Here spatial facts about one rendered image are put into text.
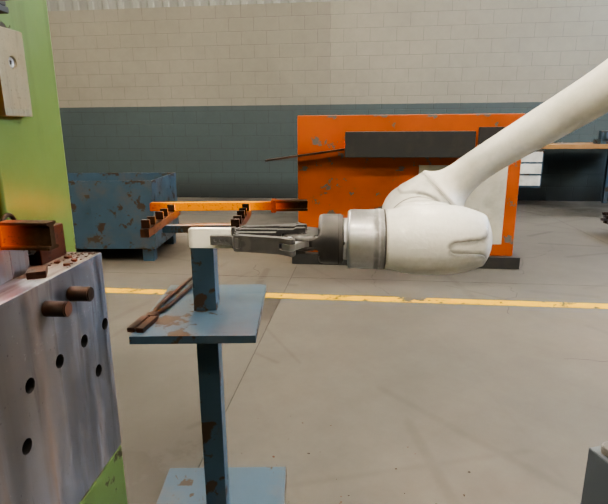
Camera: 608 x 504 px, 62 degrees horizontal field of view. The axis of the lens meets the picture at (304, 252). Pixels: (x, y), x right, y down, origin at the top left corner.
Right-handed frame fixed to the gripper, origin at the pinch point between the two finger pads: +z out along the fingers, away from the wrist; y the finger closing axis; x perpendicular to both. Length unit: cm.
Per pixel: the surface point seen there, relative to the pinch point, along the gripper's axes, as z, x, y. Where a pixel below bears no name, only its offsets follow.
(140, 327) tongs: 28, -30, 36
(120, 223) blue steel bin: 175, -64, 345
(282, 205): -3, -5, 67
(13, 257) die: 35.1, -4.5, 3.5
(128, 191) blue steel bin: 165, -36, 345
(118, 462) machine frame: 29, -56, 19
